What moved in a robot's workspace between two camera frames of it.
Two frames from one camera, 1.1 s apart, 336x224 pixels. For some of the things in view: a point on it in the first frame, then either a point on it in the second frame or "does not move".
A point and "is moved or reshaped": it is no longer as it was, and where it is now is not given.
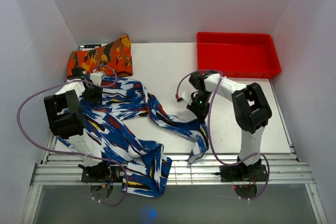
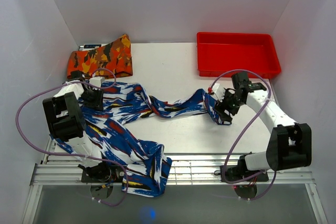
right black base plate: [234, 173] does not move
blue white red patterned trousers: [110, 101] is moved or reshaped
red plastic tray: [239, 54] does not move
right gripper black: [201, 113] -> [221, 106]
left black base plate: [117, 175] does not move
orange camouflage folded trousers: [115, 56] does not move
